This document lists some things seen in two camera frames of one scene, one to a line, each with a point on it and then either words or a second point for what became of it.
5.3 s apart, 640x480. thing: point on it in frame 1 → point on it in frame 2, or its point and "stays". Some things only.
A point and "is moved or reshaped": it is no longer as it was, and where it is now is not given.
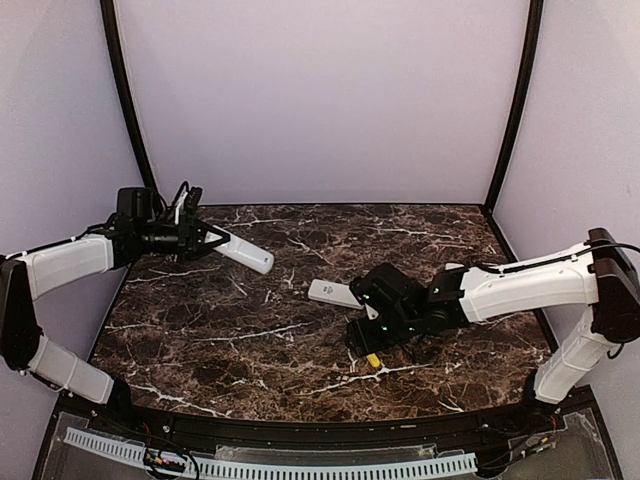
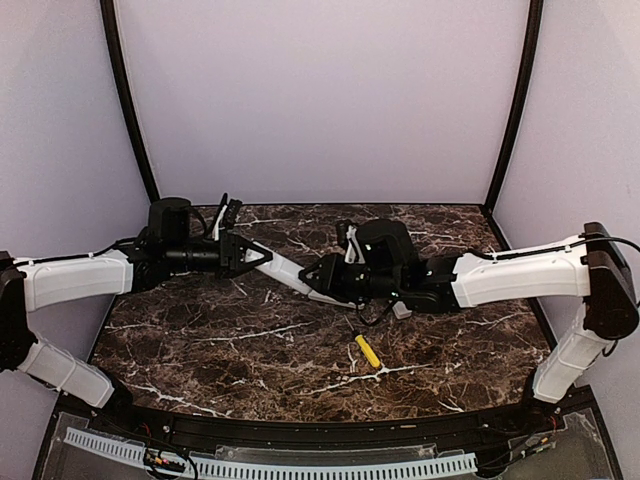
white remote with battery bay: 247,253 is moved or reshaped
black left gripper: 195,248 → 241,267
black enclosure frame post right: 536,22 stays
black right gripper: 364,341 → 332,287
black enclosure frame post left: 111,19 stays
